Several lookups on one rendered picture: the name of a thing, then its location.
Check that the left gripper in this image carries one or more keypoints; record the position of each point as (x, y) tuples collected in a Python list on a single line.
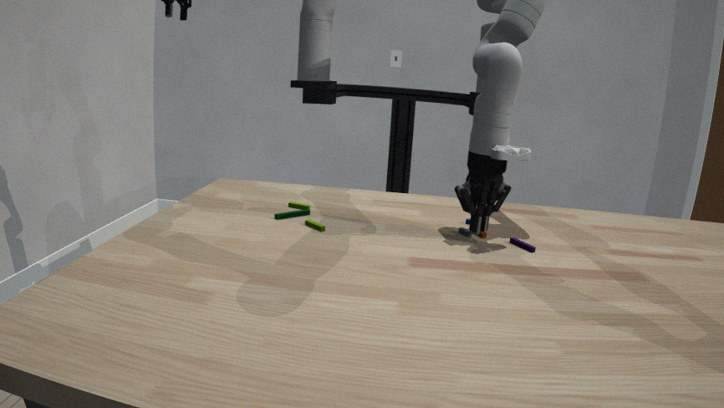
[(484, 172)]

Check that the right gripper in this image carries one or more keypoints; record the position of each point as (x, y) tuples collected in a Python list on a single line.
[(184, 6)]

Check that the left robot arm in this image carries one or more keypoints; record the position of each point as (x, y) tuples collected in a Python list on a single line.
[(498, 62)]

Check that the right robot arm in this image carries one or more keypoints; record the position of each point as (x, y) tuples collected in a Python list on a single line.
[(315, 37)]

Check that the purple rod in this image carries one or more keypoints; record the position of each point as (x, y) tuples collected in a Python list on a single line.
[(522, 244)]

